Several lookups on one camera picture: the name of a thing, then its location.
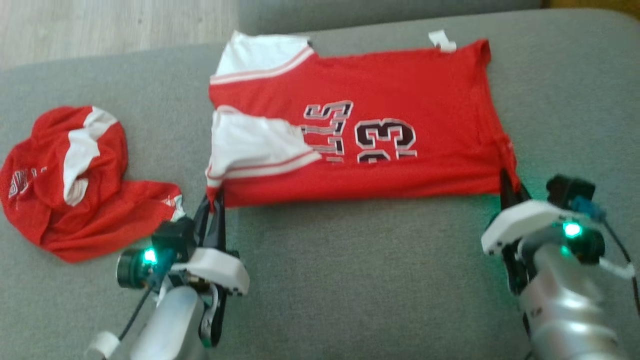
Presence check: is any red jersey with number print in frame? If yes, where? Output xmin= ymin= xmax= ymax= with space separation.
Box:
xmin=205 ymin=30 xmax=522 ymax=210

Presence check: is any crumpled red white jersey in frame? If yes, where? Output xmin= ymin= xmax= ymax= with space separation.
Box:
xmin=0 ymin=105 xmax=187 ymax=264

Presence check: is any large yellow sofa back cushion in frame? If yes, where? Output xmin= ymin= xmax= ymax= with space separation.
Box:
xmin=542 ymin=0 xmax=640 ymax=21

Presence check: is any cable with blue connector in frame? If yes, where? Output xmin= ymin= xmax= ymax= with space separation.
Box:
xmin=572 ymin=196 xmax=640 ymax=316
xmin=117 ymin=285 xmax=156 ymax=341

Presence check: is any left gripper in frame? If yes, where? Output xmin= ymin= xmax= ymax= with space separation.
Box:
xmin=185 ymin=186 xmax=251 ymax=297

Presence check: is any left cable with blue connector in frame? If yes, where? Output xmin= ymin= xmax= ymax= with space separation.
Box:
xmin=117 ymin=285 xmax=156 ymax=341

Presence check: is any grey sofa seat cushion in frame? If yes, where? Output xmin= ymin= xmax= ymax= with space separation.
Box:
xmin=239 ymin=0 xmax=546 ymax=36

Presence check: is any right cable with blue connector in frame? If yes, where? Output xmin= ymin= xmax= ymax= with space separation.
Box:
xmin=572 ymin=196 xmax=640 ymax=316

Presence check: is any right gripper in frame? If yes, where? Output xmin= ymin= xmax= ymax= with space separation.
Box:
xmin=481 ymin=168 xmax=576 ymax=257

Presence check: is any white garment label tag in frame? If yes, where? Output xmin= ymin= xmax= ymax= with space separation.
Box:
xmin=429 ymin=30 xmax=457 ymax=53

